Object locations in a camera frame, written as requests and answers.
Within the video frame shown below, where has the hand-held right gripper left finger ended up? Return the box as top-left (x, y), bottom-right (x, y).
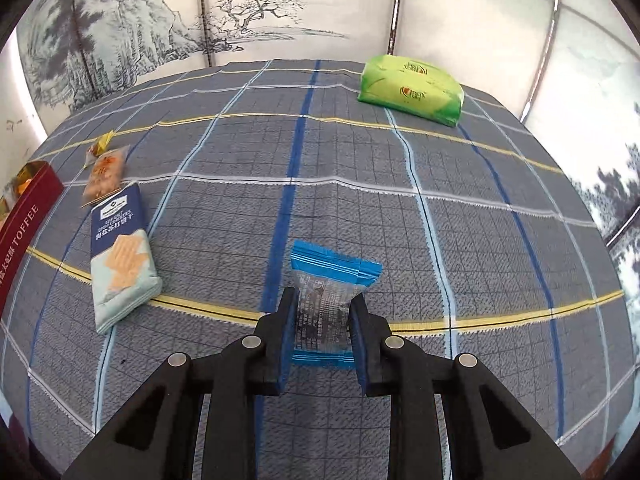
top-left (62, 286), bottom-right (298, 480)

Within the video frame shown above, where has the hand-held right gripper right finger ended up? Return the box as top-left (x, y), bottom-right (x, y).
top-left (348, 292), bottom-right (571, 480)

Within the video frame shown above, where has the blue striped snack packet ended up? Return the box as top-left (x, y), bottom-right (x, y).
top-left (289, 239), bottom-right (384, 370)

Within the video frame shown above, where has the navy light-blue cracker packet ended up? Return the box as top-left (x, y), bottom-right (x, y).
top-left (91, 183), bottom-right (164, 336)

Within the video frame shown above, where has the clear orange-print nut packet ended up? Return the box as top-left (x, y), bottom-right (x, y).
top-left (80, 144), bottom-right (132, 209)

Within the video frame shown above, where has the small yellow candy packet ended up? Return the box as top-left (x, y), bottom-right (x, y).
top-left (84, 130), bottom-right (117, 164)

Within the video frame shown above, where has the red metal tin box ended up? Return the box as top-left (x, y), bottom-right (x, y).
top-left (0, 159), bottom-right (66, 322)

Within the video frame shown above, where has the green tissue pack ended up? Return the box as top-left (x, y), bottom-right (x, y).
top-left (357, 53), bottom-right (465, 128)

